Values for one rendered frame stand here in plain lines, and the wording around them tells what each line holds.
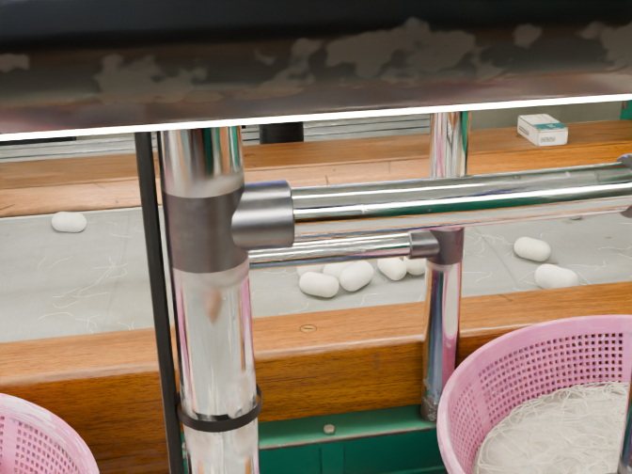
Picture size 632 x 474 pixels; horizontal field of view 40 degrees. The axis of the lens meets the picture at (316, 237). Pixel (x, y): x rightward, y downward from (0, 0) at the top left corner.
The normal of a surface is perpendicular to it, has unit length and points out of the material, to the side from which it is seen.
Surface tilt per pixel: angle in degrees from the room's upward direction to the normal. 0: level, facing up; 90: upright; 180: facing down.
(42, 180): 0
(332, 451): 90
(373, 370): 90
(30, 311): 0
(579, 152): 45
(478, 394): 72
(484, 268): 0
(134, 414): 90
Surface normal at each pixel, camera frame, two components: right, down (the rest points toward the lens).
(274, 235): 0.17, 0.55
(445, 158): -0.30, 0.37
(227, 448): 0.32, 0.36
